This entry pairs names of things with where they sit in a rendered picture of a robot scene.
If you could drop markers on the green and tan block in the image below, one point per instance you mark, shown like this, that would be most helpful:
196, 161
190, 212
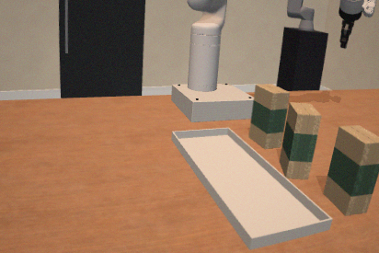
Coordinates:
353, 170
268, 115
299, 140

